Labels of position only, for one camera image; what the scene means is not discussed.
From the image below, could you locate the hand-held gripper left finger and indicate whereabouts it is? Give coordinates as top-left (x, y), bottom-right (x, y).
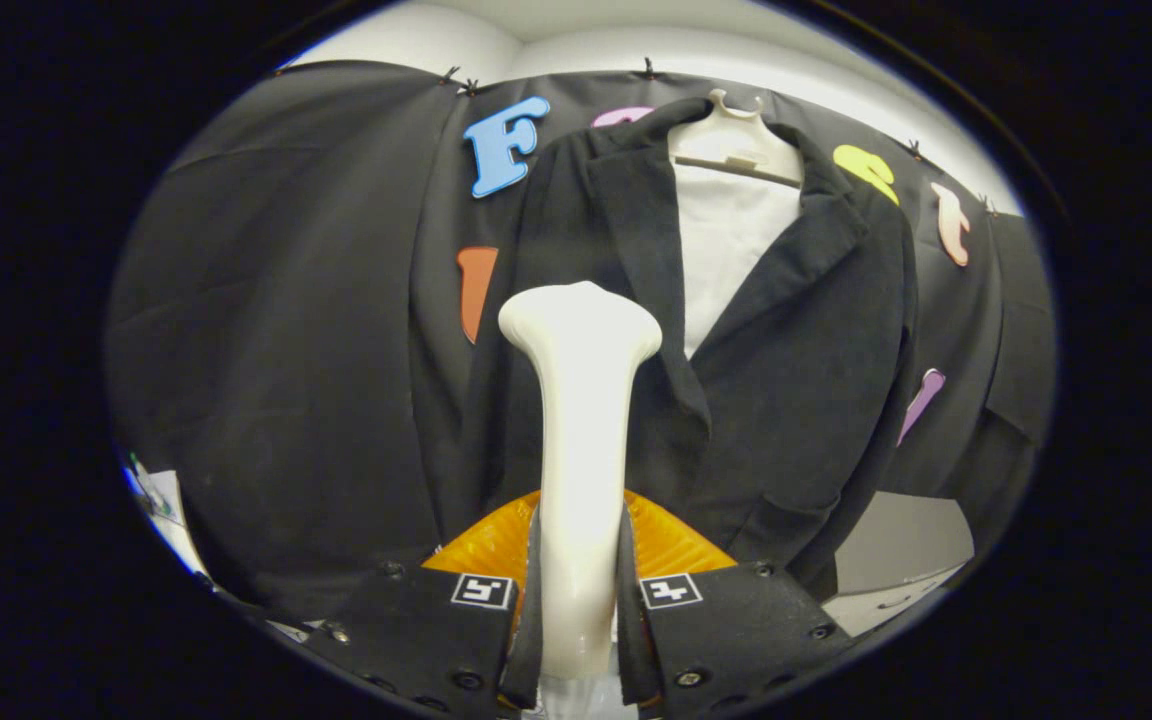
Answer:
top-left (301, 490), bottom-right (543, 716)

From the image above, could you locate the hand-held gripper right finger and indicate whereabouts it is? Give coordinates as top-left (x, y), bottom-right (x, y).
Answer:
top-left (619, 490), bottom-right (857, 716)

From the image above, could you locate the white garment steamer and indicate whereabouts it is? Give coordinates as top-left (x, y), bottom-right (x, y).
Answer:
top-left (498, 281), bottom-right (664, 720)

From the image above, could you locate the black suit jacket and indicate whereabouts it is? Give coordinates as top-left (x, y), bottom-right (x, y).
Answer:
top-left (406, 97), bottom-right (922, 601)

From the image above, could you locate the white shirt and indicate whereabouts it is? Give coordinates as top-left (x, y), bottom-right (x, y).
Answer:
top-left (674, 165), bottom-right (805, 359)

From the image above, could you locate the grey cabinet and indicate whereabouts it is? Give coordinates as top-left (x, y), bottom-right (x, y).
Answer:
top-left (821, 490), bottom-right (977, 638)

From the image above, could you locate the black backdrop cloth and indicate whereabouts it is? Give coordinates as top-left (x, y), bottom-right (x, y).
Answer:
top-left (104, 60), bottom-right (1057, 621)

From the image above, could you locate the cream plastic hanger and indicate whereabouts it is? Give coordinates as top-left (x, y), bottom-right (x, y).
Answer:
top-left (669, 88), bottom-right (805, 189)

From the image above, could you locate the row of black cloth clips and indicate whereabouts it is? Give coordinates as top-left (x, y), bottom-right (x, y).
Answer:
top-left (441, 57), bottom-right (997, 216)

